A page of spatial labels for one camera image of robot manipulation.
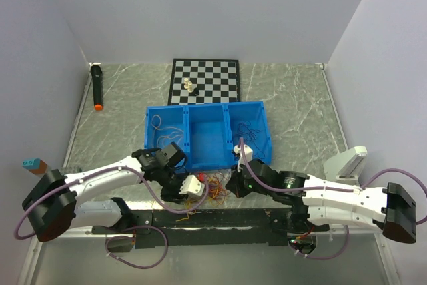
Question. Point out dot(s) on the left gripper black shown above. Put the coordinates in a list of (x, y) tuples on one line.
[(173, 195)]

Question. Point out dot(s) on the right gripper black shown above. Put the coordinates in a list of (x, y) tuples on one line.
[(234, 184)]

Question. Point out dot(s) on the blue three-compartment plastic bin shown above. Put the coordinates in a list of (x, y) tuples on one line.
[(207, 133)]

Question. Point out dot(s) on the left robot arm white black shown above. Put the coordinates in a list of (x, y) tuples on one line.
[(60, 202)]

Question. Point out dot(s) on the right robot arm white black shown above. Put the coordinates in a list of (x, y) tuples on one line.
[(316, 203)]

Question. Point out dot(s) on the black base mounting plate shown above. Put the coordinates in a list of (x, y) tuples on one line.
[(218, 226)]

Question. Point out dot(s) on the cream chess piece front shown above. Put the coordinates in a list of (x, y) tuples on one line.
[(190, 88)]

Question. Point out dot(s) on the cream chess piece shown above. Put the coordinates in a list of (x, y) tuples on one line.
[(190, 88), (187, 81)]

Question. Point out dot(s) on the cream chess piece rear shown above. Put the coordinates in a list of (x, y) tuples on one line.
[(187, 81)]

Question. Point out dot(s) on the blue lego brick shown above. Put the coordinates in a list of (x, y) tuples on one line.
[(71, 170)]

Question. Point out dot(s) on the black white chessboard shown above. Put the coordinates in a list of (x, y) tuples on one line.
[(218, 81)]

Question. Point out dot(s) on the white grey stand device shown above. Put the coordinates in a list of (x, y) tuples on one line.
[(347, 166)]

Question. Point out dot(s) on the blue brown toy block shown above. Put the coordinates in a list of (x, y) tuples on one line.
[(36, 166)]

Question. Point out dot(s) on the black marker orange cap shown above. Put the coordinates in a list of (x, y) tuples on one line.
[(97, 86)]

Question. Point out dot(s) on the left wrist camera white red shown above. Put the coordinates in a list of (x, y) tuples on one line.
[(192, 186)]

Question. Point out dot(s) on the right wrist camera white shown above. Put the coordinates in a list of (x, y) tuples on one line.
[(244, 154)]

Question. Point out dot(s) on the aluminium frame rail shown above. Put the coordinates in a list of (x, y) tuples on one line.
[(81, 257)]

